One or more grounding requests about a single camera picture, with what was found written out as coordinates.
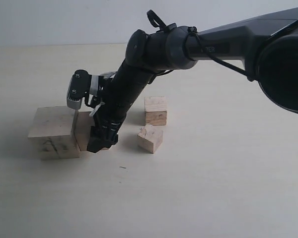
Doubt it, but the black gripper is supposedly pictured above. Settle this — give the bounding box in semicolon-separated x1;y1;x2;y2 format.
86;94;137;152

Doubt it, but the second largest wooden cube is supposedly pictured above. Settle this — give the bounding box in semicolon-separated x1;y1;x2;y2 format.
74;111;94;151

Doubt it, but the smallest wooden cube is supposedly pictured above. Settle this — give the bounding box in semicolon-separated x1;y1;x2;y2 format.
137;124;163;154

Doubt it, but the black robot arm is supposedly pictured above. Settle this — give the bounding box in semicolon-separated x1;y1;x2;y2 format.
87;7;298;153

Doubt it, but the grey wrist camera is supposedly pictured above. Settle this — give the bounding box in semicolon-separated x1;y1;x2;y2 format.
66;69;105;110

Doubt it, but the black cable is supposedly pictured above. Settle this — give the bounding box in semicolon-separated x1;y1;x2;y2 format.
146;9;255;82

